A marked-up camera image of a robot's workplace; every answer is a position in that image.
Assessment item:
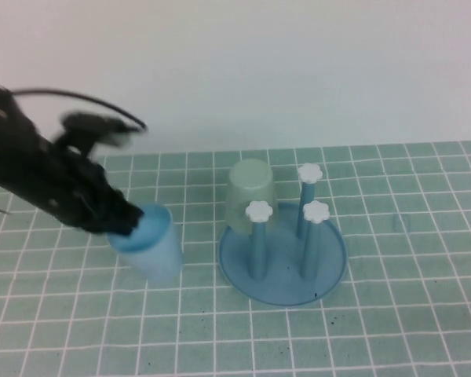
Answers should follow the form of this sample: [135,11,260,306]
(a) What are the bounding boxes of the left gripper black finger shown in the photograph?
[83,218,121,237]
[116,200,145,239]

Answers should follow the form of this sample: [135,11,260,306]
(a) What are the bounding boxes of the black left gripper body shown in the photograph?
[25,135,126,233]

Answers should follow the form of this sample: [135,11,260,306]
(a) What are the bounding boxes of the light blue plastic cup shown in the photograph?
[106,203,184,283]

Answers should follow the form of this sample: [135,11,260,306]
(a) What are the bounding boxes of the pale green plastic cup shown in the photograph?
[224,159,279,236]

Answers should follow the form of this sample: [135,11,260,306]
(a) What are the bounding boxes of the blue cup stand white caps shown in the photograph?
[217,163,348,308]

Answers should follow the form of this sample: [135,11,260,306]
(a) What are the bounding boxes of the green grid tablecloth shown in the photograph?
[0,140,471,377]

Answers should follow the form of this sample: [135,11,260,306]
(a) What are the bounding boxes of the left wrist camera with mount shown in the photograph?
[54,111,133,158]

